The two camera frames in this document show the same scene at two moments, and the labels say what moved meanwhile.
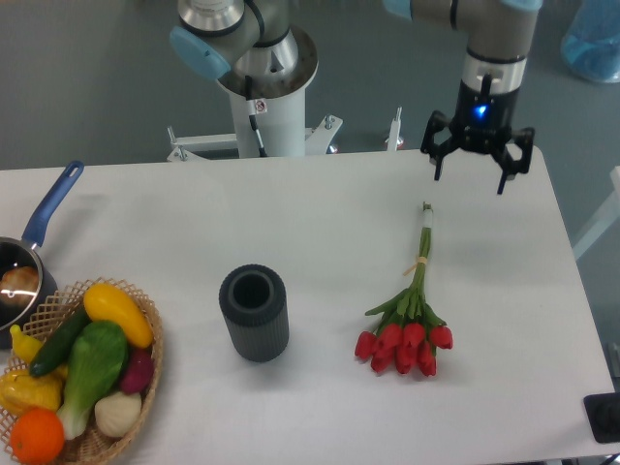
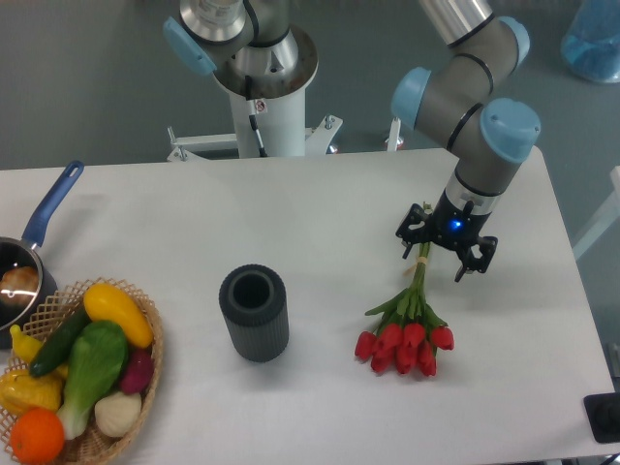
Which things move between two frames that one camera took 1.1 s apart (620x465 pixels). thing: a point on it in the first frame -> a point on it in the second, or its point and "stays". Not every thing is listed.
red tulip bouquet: (408, 334) stays
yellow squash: (102, 302) stays
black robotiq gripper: (481, 122) -> (453, 224)
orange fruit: (37, 436) stays
